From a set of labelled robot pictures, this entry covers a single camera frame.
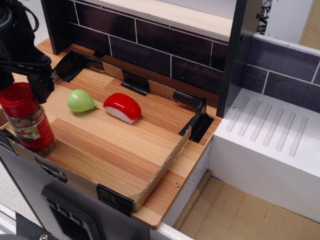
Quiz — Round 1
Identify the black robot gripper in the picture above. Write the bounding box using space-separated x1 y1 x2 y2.
0 37 55 104

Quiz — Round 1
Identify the red-capped basil spice bottle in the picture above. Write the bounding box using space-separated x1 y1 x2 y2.
0 82 56 157

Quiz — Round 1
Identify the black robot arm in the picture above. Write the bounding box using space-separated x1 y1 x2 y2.
0 0 55 104

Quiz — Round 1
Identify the taped cardboard fence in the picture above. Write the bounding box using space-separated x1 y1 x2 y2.
0 49 215 217

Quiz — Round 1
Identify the green toy pear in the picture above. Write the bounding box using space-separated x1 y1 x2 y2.
67 89 98 113

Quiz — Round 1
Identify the red toy sushi piece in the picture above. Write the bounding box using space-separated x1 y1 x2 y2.
103 93 142 124

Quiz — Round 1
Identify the white grooved sink drainboard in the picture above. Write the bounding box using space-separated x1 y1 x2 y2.
209 89 320 222

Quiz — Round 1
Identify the dark grey vertical post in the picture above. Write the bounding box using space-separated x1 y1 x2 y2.
216 0 262 118

